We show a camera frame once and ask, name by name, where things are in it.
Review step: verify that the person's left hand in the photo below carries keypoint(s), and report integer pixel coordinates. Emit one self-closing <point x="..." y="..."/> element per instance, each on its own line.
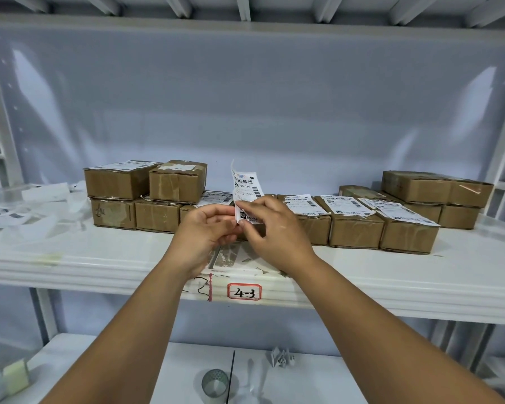
<point x="200" y="235"/>

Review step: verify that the person's right hand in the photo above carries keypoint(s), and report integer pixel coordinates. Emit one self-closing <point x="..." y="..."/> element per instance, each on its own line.
<point x="280" y="235"/>

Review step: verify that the person's left thumb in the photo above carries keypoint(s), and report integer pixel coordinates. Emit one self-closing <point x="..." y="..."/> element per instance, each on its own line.
<point x="219" y="211"/>

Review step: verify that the person's right thumb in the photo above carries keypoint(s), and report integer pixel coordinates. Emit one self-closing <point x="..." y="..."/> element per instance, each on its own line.
<point x="252" y="234"/>

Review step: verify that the white printed shipping label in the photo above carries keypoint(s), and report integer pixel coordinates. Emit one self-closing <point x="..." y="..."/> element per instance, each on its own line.
<point x="248" y="187"/>

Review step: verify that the person's left forearm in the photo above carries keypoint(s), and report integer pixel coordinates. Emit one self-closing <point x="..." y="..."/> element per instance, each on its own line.
<point x="130" y="336"/>

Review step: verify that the person's right forearm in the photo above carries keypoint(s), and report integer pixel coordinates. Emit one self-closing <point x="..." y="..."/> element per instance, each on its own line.
<point x="383" y="332"/>

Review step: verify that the red-bordered white shelf tag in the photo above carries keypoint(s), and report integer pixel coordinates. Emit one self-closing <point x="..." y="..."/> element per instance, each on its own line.
<point x="245" y="292"/>

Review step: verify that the black thread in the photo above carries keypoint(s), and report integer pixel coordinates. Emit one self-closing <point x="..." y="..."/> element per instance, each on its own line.
<point x="200" y="290"/>

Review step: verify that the row of brown cardboard boxes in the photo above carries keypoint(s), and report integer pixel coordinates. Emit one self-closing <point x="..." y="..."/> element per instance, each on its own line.
<point x="353" y="227"/>

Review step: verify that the crumpled white paper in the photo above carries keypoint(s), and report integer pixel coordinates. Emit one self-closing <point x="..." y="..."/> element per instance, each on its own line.
<point x="282" y="358"/>

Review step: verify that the white metal shelf rack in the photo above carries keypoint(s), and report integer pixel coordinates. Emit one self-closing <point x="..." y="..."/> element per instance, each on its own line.
<point x="383" y="286"/>

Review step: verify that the silver tape roll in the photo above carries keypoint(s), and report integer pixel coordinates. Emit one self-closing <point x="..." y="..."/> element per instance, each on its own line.
<point x="214" y="385"/>

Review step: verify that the pile of white backing papers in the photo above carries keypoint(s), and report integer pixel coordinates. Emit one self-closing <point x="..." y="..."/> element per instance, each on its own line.
<point x="29" y="214"/>

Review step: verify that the pale green tape roll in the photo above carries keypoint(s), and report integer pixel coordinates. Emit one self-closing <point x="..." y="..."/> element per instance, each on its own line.
<point x="17" y="376"/>

